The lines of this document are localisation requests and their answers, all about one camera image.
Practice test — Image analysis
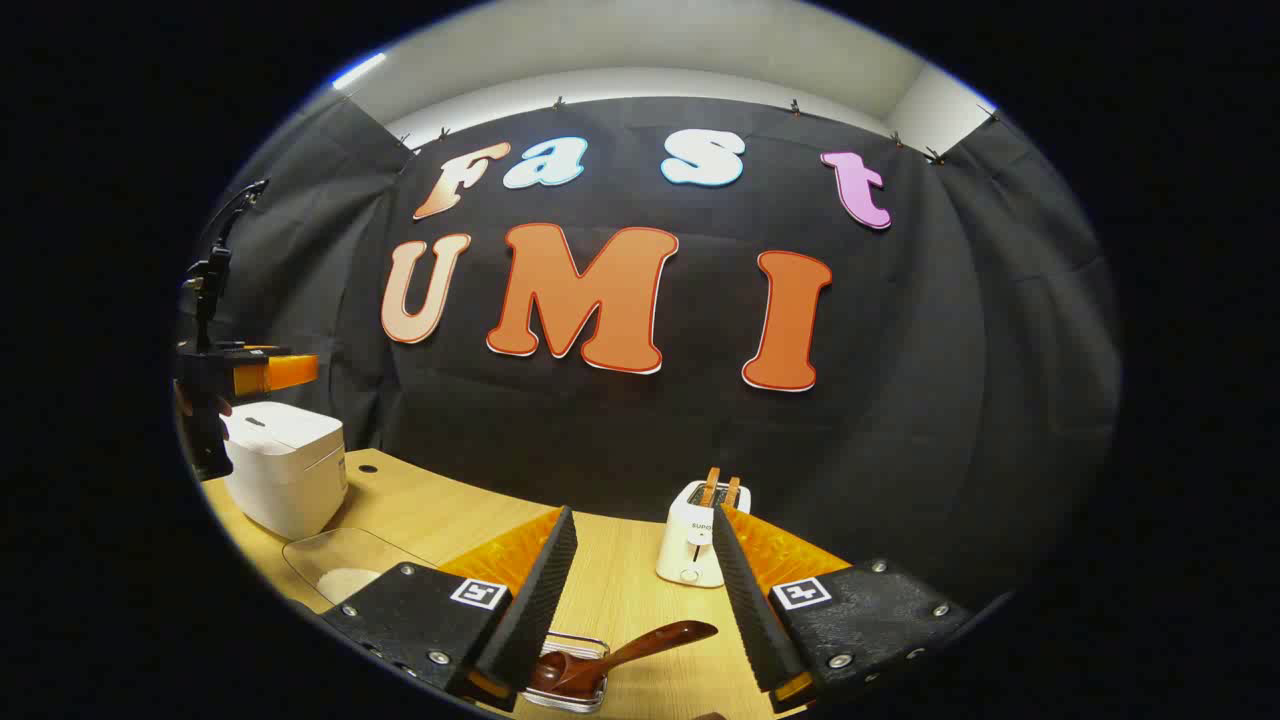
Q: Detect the white rice cooker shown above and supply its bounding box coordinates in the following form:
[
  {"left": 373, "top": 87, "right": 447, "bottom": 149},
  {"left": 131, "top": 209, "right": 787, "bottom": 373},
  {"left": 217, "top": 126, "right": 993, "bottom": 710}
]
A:
[{"left": 222, "top": 402, "right": 348, "bottom": 541}]

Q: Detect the brown wooden spoon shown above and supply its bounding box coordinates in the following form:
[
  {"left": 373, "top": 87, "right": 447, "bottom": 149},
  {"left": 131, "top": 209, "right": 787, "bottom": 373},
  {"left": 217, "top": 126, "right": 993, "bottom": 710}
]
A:
[{"left": 530, "top": 620, "right": 719, "bottom": 698}]

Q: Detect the black backdrop cloth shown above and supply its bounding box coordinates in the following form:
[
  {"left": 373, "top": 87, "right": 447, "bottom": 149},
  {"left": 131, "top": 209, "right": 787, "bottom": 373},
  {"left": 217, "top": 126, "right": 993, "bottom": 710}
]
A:
[{"left": 180, "top": 95, "right": 1121, "bottom": 611}]

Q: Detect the clear plastic rice box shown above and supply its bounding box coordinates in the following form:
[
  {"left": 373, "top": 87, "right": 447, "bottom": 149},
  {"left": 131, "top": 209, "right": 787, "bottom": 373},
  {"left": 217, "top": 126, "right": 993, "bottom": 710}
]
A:
[{"left": 283, "top": 527, "right": 441, "bottom": 611}]

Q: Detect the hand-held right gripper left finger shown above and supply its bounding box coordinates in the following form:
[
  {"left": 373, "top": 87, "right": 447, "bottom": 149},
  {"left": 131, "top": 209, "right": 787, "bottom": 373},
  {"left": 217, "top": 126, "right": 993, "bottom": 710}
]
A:
[{"left": 318, "top": 505, "right": 579, "bottom": 713}]

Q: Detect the metal wire chopstick holder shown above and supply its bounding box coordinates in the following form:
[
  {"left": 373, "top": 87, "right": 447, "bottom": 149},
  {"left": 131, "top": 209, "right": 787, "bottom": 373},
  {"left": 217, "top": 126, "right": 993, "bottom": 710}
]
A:
[{"left": 520, "top": 632, "right": 611, "bottom": 713}]

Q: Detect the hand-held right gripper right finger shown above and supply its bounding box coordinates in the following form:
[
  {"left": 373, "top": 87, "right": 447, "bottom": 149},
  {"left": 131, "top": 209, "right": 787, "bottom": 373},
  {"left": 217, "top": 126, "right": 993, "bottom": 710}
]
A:
[{"left": 712, "top": 503, "right": 976, "bottom": 713}]

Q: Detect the white toaster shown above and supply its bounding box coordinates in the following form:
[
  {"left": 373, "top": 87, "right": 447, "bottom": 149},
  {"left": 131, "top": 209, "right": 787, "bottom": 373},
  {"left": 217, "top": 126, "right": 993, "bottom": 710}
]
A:
[{"left": 656, "top": 480, "right": 751, "bottom": 589}]

